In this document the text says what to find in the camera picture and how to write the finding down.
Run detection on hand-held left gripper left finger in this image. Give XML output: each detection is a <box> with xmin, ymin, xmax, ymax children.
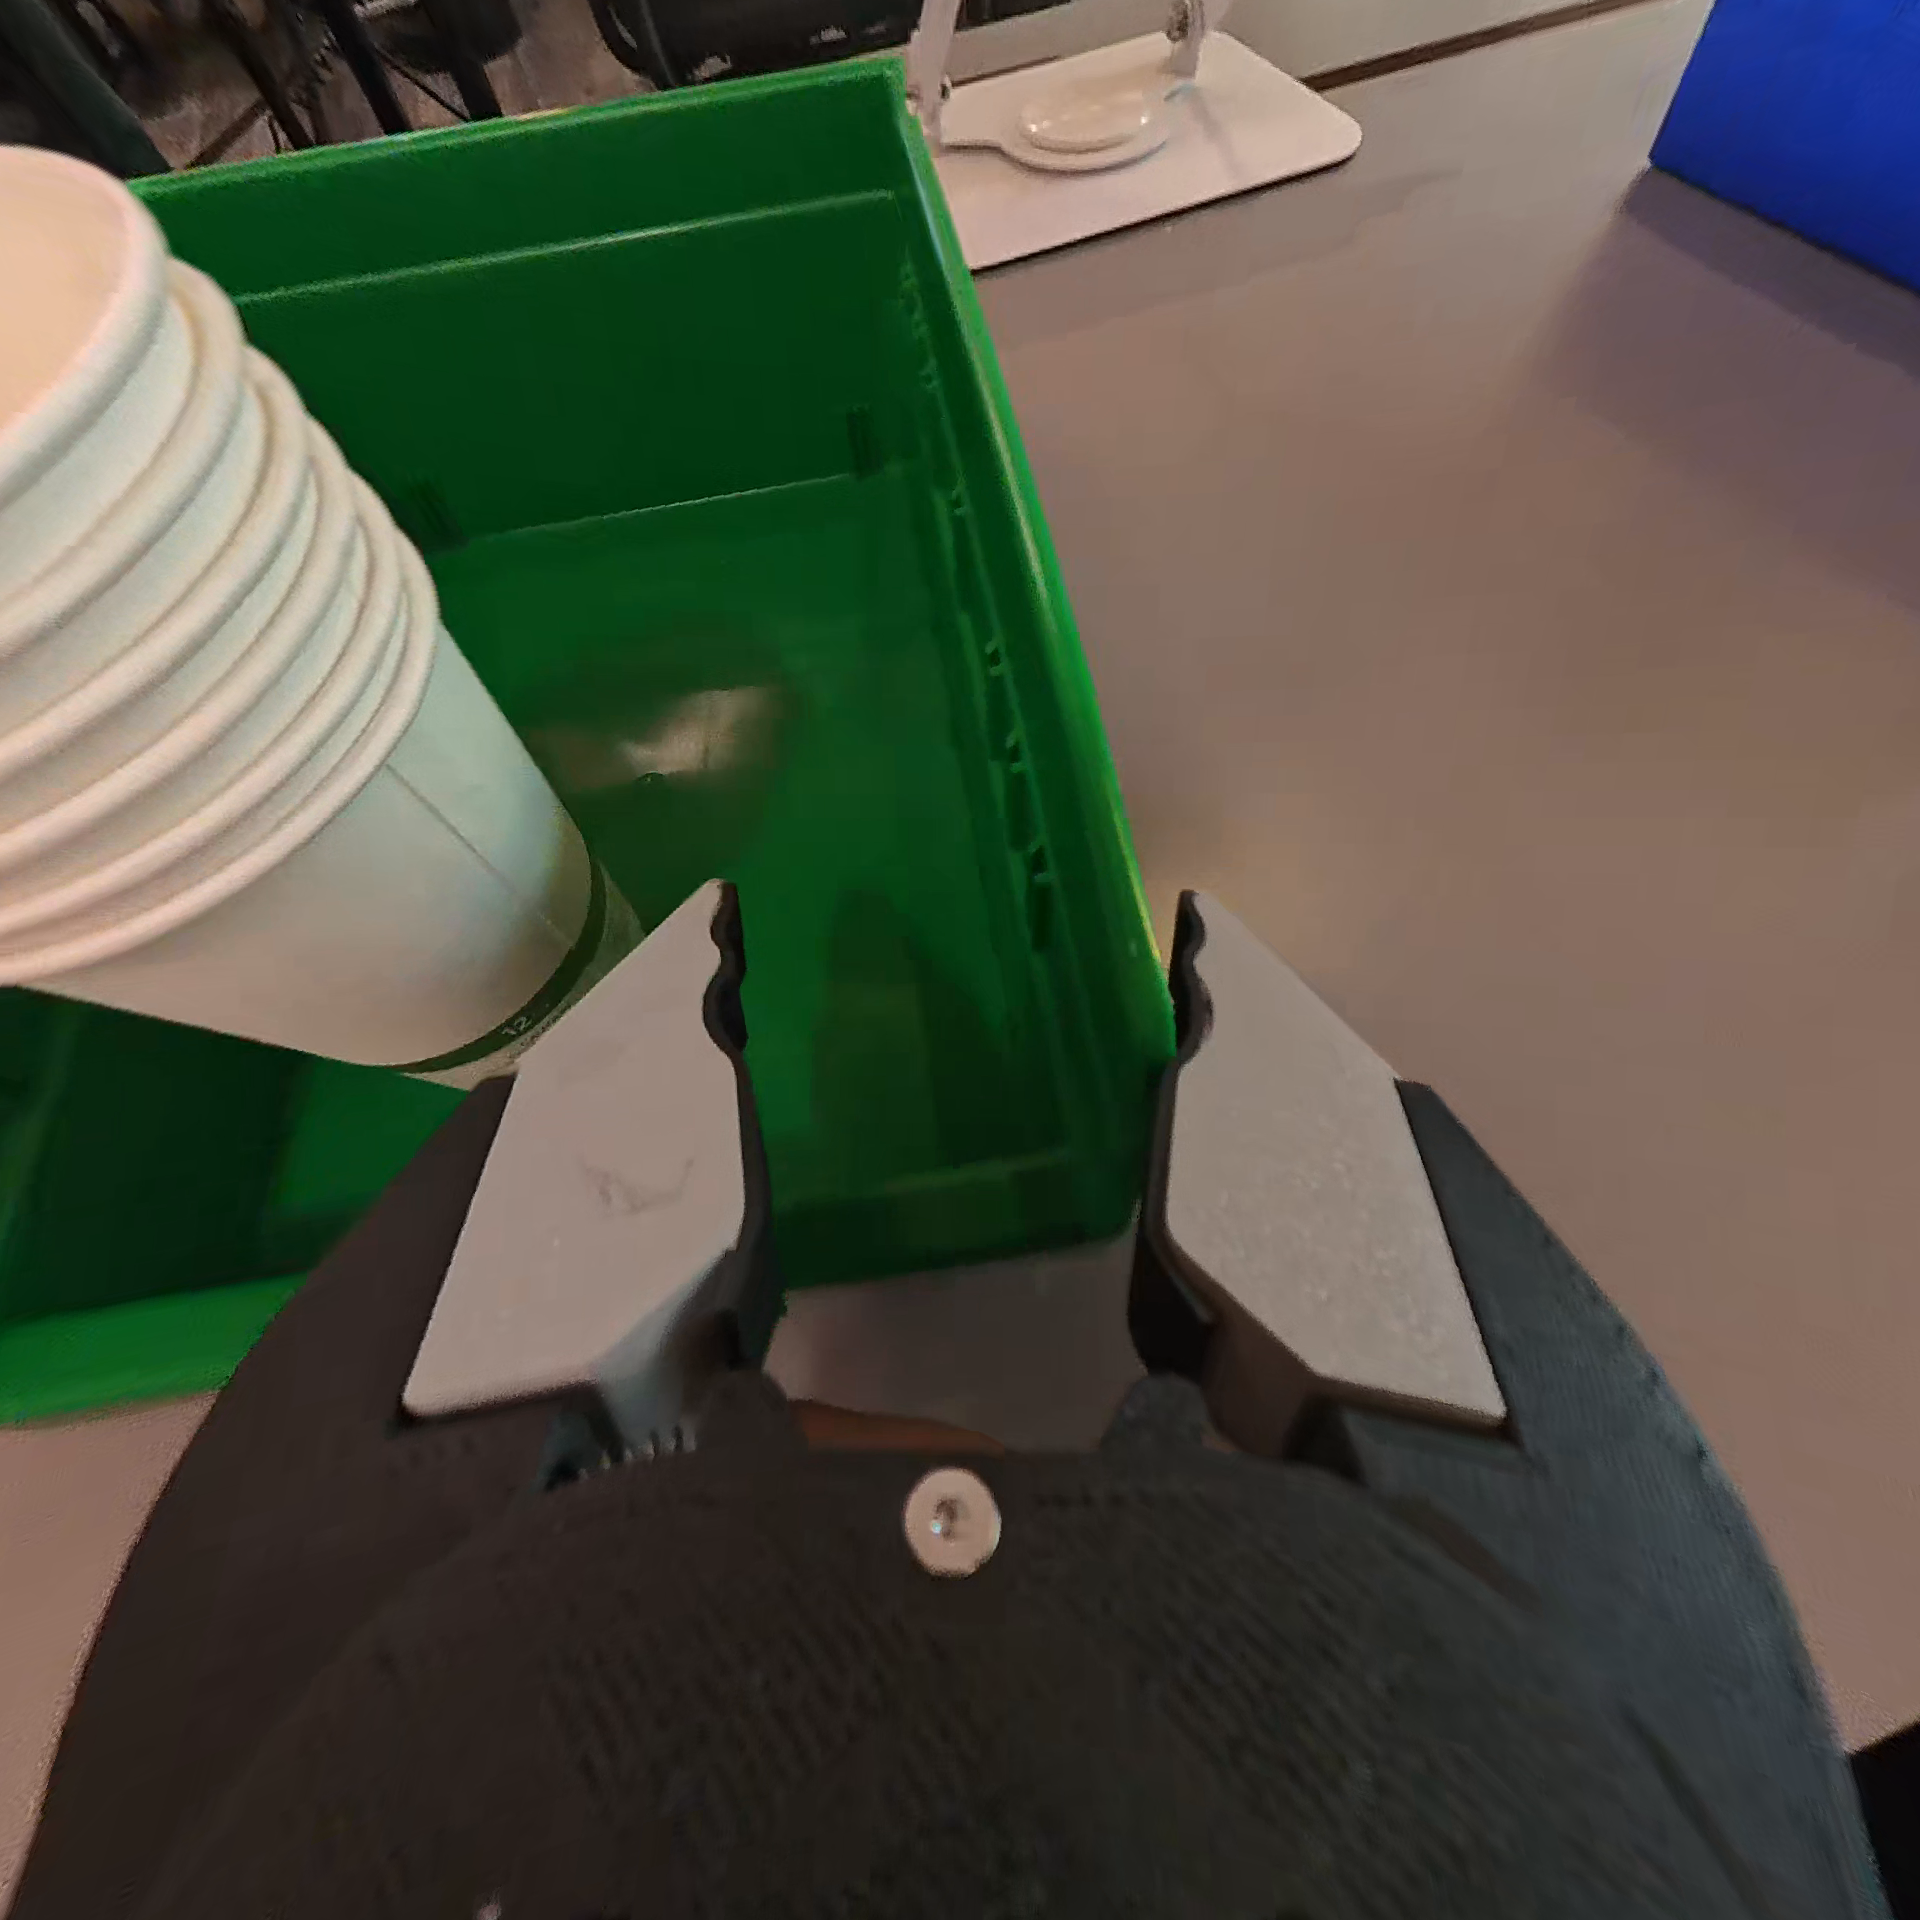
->
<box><xmin>398</xmin><ymin>879</ymin><xmax>787</xmax><ymax>1468</ymax></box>

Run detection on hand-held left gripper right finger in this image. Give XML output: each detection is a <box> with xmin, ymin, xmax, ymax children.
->
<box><xmin>1129</xmin><ymin>888</ymin><xmax>1510</xmax><ymax>1468</ymax></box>

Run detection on stack of white paper cups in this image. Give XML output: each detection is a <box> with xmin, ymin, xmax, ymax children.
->
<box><xmin>0</xmin><ymin>144</ymin><xmax>651</xmax><ymax>1093</ymax></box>

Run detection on green plastic bin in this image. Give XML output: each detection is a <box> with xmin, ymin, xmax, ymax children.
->
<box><xmin>0</xmin><ymin>56</ymin><xmax>1182</xmax><ymax>1430</ymax></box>

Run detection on white stand base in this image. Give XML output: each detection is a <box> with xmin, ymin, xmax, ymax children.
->
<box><xmin>896</xmin><ymin>0</ymin><xmax>1369</xmax><ymax>276</ymax></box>

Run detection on blue plastic bin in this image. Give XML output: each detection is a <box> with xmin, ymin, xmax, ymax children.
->
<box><xmin>1647</xmin><ymin>0</ymin><xmax>1920</xmax><ymax>297</ymax></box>

